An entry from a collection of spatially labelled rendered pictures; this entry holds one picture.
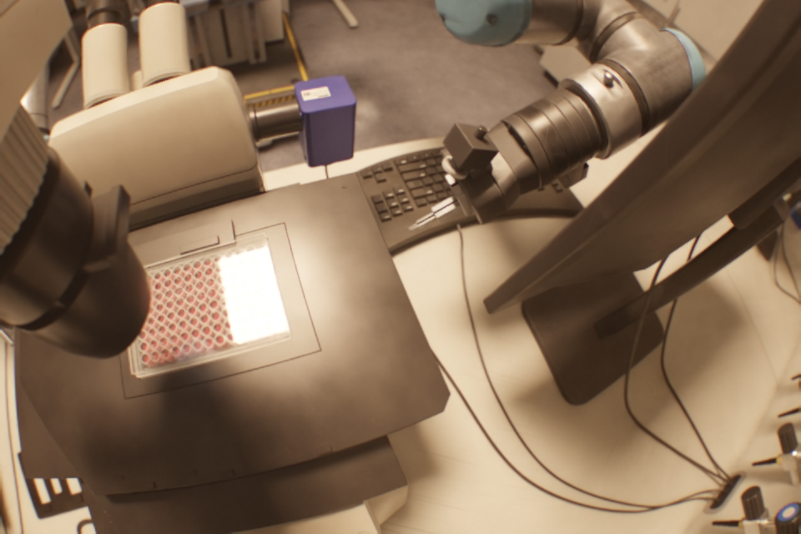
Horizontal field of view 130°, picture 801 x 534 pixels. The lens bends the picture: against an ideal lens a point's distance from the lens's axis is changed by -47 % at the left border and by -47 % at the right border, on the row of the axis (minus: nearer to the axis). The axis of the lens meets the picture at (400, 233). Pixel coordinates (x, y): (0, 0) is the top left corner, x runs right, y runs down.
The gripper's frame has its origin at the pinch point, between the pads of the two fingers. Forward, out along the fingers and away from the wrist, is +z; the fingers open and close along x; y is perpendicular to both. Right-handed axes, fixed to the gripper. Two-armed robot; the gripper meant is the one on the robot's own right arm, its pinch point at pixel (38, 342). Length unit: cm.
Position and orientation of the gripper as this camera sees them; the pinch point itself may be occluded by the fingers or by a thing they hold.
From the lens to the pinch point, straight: 48.1
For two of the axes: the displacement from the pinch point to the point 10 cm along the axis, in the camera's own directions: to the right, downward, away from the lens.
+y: -5.0, 3.0, 8.1
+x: -3.9, 7.6, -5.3
